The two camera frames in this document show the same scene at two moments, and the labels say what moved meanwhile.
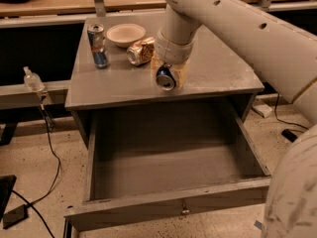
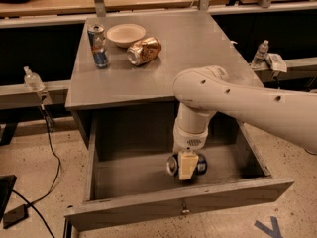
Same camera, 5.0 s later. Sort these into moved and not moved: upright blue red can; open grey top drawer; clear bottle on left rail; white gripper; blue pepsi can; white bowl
Moved: blue pepsi can; white gripper
Not moved: open grey top drawer; clear bottle on left rail; upright blue red can; white bowl
